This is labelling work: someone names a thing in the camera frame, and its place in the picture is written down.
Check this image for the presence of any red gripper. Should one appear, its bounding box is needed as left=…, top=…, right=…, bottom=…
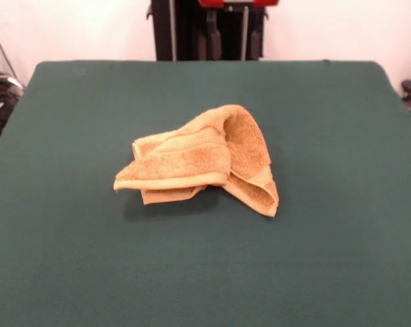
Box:
left=197, top=0, right=274, bottom=59

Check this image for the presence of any yellow-orange terry towel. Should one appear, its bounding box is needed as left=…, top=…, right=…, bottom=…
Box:
left=112, top=104, right=280, bottom=219

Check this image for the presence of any dark green table cloth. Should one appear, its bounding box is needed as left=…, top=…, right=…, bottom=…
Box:
left=0, top=59, right=411, bottom=327

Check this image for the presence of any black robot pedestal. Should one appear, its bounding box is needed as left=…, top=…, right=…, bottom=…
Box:
left=146, top=0, right=270, bottom=62

